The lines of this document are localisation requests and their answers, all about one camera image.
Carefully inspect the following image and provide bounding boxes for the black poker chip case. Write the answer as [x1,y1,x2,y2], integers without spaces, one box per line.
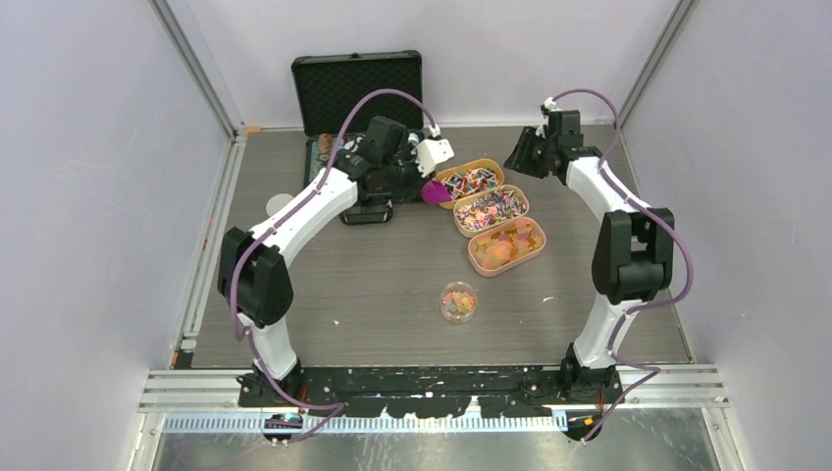
[291,50,426,226]

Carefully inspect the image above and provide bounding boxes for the beige tray swirl lollipops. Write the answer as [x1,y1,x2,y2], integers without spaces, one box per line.
[452,184,530,238]

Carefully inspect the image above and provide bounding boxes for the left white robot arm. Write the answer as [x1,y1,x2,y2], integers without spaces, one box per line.
[217,117,453,406]

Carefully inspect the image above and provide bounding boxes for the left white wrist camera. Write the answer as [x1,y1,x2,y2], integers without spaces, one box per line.
[415,125,455,178]

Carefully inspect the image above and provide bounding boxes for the magenta plastic scoop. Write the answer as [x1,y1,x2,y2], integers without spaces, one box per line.
[420,180,453,205]

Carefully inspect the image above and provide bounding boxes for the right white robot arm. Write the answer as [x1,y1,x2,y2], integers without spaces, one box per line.
[503,107,675,403]

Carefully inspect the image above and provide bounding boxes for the pink tray popsicle candies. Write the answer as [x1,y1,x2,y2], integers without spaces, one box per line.
[467,217,547,278]

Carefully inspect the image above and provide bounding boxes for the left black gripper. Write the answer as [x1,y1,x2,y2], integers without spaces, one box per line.
[382,142,436,202]

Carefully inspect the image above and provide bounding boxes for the clear round plastic jar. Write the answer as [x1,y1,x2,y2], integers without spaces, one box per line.
[440,282,478,324]

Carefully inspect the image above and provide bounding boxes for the orange tray with lollipops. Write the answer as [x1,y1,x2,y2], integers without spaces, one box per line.
[434,158,505,209]

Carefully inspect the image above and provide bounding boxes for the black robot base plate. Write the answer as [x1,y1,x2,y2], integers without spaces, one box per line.
[236,365,623,419]

